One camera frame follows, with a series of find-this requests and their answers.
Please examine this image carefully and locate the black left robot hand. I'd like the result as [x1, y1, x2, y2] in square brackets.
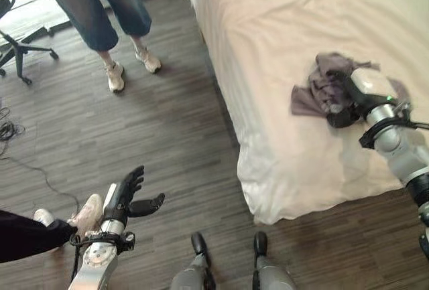
[102, 165, 166, 223]

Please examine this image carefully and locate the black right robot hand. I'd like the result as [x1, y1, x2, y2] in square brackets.
[326, 68, 400, 129]

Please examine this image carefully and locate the grey purple garment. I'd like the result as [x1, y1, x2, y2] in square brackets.
[290, 52, 410, 117]

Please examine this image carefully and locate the bed with white sheet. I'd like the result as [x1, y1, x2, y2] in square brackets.
[179, 0, 429, 226]

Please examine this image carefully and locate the standing person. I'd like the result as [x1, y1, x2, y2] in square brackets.
[33, 0, 162, 94]

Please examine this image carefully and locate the black office chair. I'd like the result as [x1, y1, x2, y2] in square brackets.
[0, 0, 60, 86]

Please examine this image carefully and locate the black floor cable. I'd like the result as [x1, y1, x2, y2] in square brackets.
[0, 97, 81, 219]

